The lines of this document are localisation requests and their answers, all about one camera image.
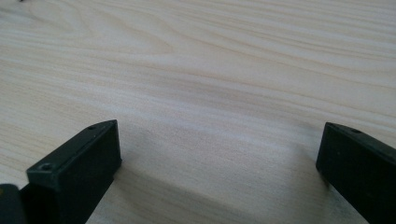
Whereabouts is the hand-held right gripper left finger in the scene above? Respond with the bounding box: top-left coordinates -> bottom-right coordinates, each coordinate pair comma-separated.
19,119 -> 122,224

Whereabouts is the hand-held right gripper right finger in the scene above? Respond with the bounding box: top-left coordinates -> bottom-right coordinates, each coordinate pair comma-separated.
315,121 -> 396,224

